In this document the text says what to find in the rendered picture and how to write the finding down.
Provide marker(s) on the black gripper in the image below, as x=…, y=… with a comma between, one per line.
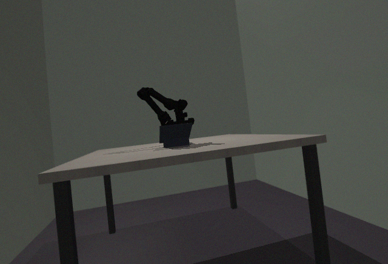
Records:
x=180, y=121

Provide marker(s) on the dark grey switch panel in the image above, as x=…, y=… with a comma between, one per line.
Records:
x=175, y=135

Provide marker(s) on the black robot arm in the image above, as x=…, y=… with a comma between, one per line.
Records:
x=170, y=104

